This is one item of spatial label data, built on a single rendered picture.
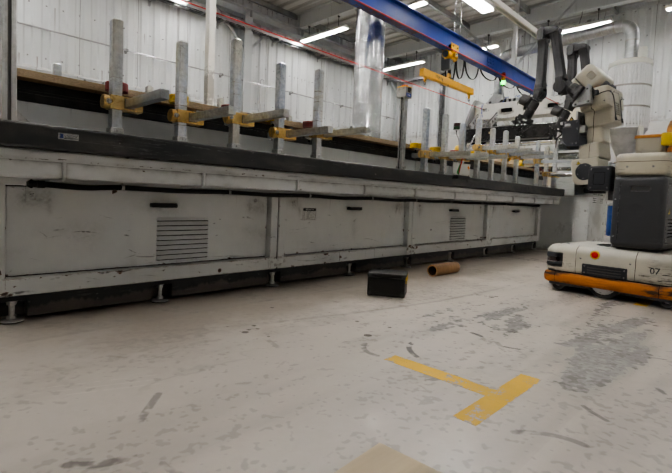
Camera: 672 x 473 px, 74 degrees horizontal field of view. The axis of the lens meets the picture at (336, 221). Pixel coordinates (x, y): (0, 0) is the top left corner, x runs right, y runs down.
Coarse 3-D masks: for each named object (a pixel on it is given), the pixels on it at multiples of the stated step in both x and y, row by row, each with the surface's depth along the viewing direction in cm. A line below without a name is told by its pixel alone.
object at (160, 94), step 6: (156, 90) 145; (162, 90) 143; (168, 90) 145; (138, 96) 155; (144, 96) 151; (150, 96) 148; (156, 96) 145; (162, 96) 143; (168, 96) 145; (126, 102) 162; (132, 102) 158; (138, 102) 155; (144, 102) 152; (150, 102) 151; (156, 102) 151; (132, 108) 164
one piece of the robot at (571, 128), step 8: (576, 112) 280; (576, 120) 278; (568, 128) 282; (576, 128) 278; (584, 128) 275; (568, 136) 282; (576, 136) 278; (584, 136) 285; (568, 144) 282; (576, 144) 278
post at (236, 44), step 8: (232, 40) 196; (240, 40) 196; (232, 48) 196; (240, 48) 196; (232, 56) 196; (240, 56) 197; (232, 64) 196; (240, 64) 197; (232, 72) 196; (240, 72) 197; (232, 80) 196; (240, 80) 197; (232, 88) 196; (240, 88) 198; (232, 96) 196; (240, 96) 198; (232, 104) 196; (232, 128) 197; (232, 136) 197
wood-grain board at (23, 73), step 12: (24, 72) 155; (36, 72) 157; (48, 84) 164; (60, 84) 163; (72, 84) 165; (84, 84) 168; (96, 84) 171; (132, 96) 181; (192, 108) 200; (204, 108) 203; (384, 144) 302; (396, 144) 306; (408, 144) 316; (528, 168) 469
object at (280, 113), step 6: (252, 114) 193; (258, 114) 190; (264, 114) 187; (270, 114) 184; (276, 114) 182; (282, 114) 179; (288, 114) 180; (246, 120) 196; (252, 120) 193; (258, 120) 192; (264, 120) 191; (228, 126) 208
